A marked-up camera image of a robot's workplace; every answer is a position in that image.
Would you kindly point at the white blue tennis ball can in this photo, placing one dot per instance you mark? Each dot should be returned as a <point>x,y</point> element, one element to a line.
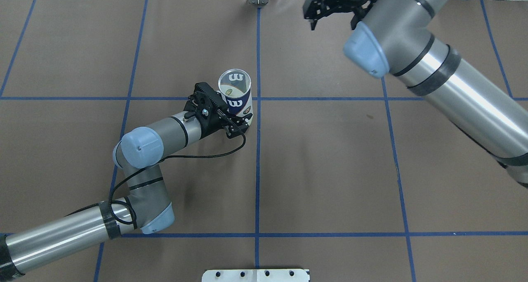
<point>235,89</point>

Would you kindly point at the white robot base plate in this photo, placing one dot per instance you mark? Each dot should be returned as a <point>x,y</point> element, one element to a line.
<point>257,275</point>

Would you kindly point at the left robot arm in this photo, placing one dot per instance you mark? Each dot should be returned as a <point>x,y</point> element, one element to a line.
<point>140,200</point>

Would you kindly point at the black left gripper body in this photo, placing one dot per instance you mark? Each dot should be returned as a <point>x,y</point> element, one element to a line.
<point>213,125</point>

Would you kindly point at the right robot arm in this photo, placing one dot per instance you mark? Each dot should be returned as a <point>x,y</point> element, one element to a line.
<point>390,37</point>

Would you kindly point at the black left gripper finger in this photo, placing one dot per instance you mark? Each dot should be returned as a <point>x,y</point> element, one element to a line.
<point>220,96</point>
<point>236,125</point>

